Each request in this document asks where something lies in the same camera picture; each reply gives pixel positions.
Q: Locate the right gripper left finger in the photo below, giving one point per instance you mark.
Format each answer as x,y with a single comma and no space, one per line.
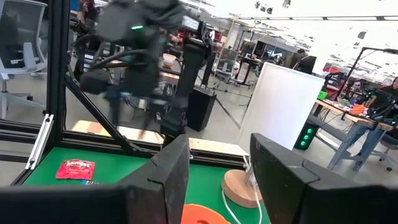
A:
168,186

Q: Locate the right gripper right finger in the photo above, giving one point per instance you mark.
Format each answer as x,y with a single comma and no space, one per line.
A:
286,186

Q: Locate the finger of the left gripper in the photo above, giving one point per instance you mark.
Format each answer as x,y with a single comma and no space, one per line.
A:
114,107
150,116

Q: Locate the orange pumpkin face bucket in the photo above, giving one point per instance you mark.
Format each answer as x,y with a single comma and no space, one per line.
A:
202,215

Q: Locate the red Skittles candy pack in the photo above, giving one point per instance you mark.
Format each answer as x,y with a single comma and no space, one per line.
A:
75,169

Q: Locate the white blue Hershey's bar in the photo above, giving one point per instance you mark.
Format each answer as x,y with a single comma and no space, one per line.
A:
90,182

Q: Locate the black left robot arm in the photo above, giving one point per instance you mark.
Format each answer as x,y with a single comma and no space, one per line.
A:
186,77

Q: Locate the white orange bowl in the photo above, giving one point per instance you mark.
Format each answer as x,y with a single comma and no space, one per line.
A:
169,59

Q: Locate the black tower green lights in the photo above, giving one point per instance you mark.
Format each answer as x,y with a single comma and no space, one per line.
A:
303,140

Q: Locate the black floor box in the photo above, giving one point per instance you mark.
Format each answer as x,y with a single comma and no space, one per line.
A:
200,109

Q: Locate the green table mat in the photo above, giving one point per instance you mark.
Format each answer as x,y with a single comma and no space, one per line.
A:
118,168

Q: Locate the white shade wooden base lamp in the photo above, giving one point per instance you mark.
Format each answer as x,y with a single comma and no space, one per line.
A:
280,105

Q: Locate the person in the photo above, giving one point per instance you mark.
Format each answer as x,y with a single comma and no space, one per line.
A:
87,9
394,90

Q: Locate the wooden desk grey legs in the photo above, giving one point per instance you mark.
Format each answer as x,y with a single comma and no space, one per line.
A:
363,120

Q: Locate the grey office chair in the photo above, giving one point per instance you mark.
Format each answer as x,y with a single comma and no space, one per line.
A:
18,34

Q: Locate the black aluminium table frame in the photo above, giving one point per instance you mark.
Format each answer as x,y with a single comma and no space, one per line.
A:
57,77

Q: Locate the silver frame bracket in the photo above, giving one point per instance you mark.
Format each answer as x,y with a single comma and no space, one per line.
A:
40,140

